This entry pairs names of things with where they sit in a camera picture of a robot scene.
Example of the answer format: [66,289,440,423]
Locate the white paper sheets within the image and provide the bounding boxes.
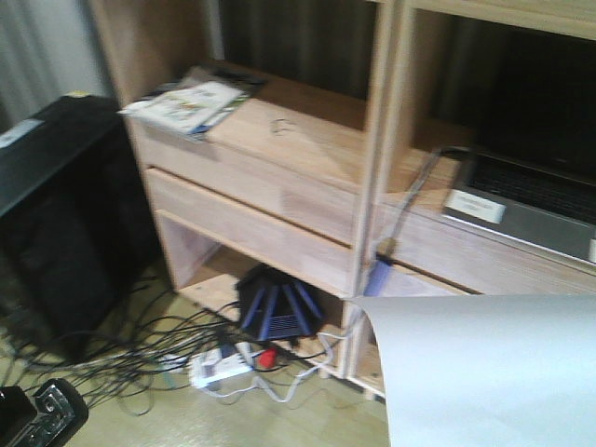
[357,295,595,446]

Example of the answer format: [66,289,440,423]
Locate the black stapler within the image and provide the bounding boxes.
[1,378,89,446]

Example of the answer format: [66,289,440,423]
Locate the white power strip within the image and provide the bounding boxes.
[188,342,253,389]

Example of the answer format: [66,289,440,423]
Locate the white laptop charging cable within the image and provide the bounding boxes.
[362,146,471,299]

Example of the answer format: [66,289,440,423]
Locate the black blue wifi router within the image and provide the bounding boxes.
[236,264,325,341]

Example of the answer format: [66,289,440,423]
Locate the wooden shelf unit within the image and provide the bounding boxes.
[88,0,596,401]

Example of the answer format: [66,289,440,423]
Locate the grey laptop computer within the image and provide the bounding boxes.
[440,27,596,266]

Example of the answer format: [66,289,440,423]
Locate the magazines stack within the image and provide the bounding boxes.
[120,64,267,139]

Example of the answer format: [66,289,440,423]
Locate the black computer tower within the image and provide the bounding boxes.
[1,96,161,361]

